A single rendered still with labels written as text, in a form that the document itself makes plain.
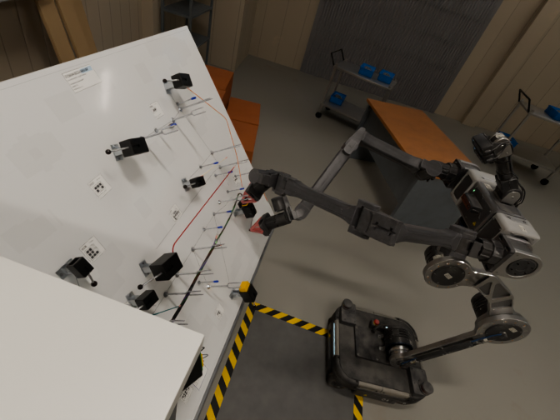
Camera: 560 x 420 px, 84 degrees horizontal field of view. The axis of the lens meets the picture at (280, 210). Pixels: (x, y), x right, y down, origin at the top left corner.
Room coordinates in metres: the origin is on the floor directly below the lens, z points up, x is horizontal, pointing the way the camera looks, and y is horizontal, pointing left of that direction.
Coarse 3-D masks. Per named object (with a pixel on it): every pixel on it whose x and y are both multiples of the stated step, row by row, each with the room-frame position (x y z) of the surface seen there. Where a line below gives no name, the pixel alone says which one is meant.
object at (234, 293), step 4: (232, 288) 0.73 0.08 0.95; (248, 288) 0.71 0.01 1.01; (252, 288) 0.73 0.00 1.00; (232, 292) 0.72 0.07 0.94; (236, 292) 0.72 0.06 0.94; (240, 292) 0.69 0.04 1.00; (244, 292) 0.69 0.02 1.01; (248, 292) 0.69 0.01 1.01; (252, 292) 0.71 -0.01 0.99; (256, 292) 0.73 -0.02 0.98; (232, 296) 0.71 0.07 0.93; (236, 296) 0.71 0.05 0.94; (240, 296) 0.71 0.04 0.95; (244, 296) 0.69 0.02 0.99; (248, 296) 0.69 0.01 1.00; (252, 296) 0.70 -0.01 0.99; (256, 296) 0.72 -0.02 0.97; (244, 300) 0.69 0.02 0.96; (248, 300) 0.69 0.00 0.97; (252, 300) 0.69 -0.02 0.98
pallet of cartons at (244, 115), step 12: (216, 72) 3.42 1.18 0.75; (228, 72) 3.55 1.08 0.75; (216, 84) 3.12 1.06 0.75; (228, 84) 3.30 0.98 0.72; (228, 96) 3.45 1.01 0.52; (228, 108) 3.30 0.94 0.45; (240, 108) 3.40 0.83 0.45; (252, 108) 3.52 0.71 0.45; (240, 120) 3.13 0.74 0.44; (252, 120) 3.23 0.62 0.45; (240, 132) 2.87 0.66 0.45; (252, 132) 2.95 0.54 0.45; (252, 144) 2.73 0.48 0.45
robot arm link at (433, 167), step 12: (360, 132) 1.34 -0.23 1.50; (360, 144) 1.34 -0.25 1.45; (372, 144) 1.33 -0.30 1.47; (384, 144) 1.35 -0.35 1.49; (384, 156) 1.34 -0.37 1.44; (396, 156) 1.33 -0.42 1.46; (408, 156) 1.35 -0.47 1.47; (408, 168) 1.33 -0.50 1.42; (432, 168) 1.31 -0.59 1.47; (420, 180) 1.35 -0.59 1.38
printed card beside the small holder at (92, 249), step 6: (90, 240) 0.44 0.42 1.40; (96, 240) 0.45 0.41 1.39; (84, 246) 0.42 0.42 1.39; (90, 246) 0.43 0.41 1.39; (96, 246) 0.44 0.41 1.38; (102, 246) 0.45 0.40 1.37; (84, 252) 0.40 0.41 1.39; (90, 252) 0.41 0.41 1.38; (96, 252) 0.42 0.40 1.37; (102, 252) 0.44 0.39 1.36; (90, 258) 0.40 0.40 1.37; (96, 258) 0.41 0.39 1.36
